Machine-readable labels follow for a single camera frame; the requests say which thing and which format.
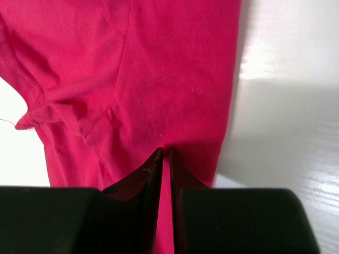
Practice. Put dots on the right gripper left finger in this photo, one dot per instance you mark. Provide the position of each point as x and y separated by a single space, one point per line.
119 219

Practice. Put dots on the magenta t shirt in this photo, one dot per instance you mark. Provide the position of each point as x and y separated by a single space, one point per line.
108 82

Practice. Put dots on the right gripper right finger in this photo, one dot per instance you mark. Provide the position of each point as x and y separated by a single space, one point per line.
236 220

